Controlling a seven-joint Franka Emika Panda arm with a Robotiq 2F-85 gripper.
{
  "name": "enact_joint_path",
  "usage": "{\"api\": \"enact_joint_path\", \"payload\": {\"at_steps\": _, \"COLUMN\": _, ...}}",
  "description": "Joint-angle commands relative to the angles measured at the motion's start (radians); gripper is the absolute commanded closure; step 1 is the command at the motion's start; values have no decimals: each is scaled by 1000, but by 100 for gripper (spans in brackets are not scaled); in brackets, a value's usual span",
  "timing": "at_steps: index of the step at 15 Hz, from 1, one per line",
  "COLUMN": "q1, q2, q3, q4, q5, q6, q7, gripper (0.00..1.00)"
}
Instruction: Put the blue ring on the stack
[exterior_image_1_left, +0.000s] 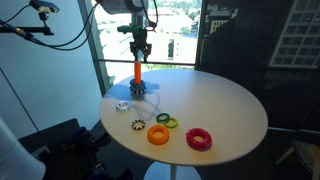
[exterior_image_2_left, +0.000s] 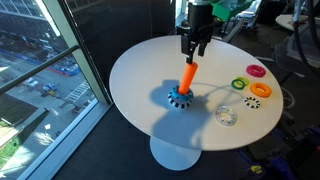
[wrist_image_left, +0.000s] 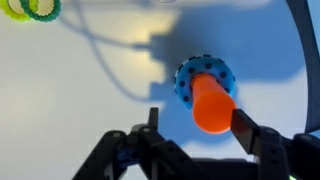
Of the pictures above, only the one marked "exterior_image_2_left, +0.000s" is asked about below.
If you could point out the grey office chair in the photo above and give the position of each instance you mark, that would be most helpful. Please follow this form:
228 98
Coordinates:
286 50

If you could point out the window railing bar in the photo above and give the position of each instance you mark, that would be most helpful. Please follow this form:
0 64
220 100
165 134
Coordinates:
36 68

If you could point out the white table pedestal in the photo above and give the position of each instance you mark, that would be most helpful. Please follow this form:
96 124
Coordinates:
173 155

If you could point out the orange stacking pole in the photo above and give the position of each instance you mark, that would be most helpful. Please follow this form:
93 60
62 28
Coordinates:
187 78

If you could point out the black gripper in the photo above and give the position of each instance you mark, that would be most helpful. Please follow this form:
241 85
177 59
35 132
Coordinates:
200 20

